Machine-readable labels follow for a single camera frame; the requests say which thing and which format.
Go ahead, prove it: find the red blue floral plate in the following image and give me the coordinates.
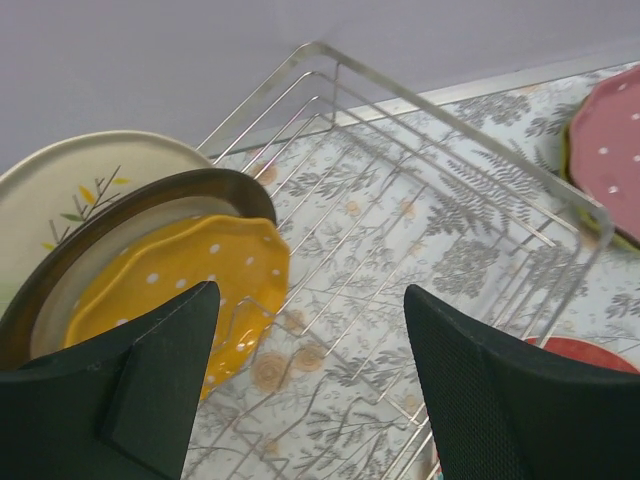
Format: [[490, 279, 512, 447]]
[[536, 336, 639, 378]]

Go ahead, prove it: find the wire dish rack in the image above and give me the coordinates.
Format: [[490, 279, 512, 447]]
[[194, 42, 616, 480]]

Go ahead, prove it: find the green polka dot plate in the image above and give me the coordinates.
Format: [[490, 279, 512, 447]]
[[559, 122, 639, 253]]

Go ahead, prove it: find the cream plate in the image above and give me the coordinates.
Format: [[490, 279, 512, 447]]
[[1, 130, 211, 307]]

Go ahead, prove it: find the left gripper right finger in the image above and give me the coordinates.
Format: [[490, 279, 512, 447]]
[[404, 285, 639, 479]]

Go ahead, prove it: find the yellow polka dot plate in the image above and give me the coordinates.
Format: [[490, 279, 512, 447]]
[[64, 215, 290, 396]]

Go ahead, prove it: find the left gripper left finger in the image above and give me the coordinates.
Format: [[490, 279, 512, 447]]
[[1, 281, 220, 479]]

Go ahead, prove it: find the pink polka dot plate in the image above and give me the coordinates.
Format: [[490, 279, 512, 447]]
[[569, 67, 639, 241]]

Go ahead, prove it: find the floral tablecloth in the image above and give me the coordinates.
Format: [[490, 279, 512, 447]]
[[184, 59, 640, 480]]

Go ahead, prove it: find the brown rim beige plate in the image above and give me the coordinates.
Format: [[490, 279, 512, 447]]
[[1, 168, 277, 371]]

